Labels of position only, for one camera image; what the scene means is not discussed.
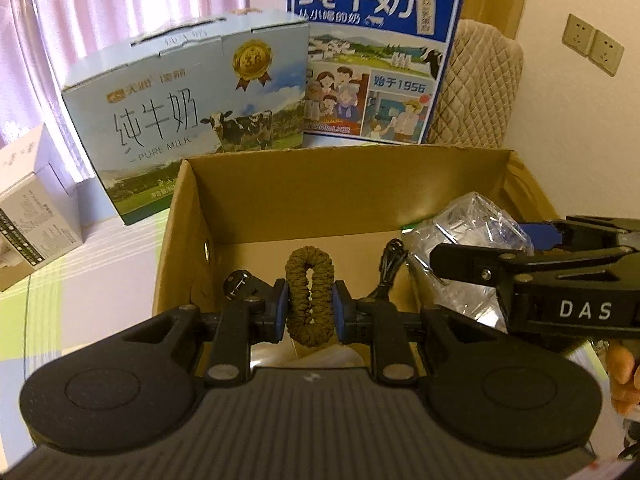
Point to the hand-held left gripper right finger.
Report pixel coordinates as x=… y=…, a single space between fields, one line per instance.
x=342 y=310

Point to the pink curtain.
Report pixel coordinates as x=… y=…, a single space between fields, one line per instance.
x=75 y=10

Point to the light blue milk carton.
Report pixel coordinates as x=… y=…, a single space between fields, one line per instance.
x=175 y=85

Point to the brown cardboard box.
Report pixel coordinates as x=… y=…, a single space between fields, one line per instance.
x=350 y=195

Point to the black round device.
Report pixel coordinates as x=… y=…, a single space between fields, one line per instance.
x=239 y=285

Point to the brown hair scrunchie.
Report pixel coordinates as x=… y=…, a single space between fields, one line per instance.
x=296 y=270

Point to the person's right hand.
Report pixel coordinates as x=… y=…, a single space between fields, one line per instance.
x=622 y=380

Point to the silver foil bag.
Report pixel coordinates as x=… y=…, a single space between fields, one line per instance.
x=300 y=356

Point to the white product box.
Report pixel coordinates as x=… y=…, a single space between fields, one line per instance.
x=35 y=210

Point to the clear plastic bag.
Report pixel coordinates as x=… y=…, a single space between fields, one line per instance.
x=470 y=225

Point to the dark blue milk carton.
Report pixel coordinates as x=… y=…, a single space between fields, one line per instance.
x=350 y=0

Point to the beige wall socket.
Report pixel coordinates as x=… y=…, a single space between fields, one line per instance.
x=607 y=52
x=579 y=34

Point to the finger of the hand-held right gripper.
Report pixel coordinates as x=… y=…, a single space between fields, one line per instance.
x=542 y=235
x=465 y=262

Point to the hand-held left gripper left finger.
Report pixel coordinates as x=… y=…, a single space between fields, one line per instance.
x=281 y=307

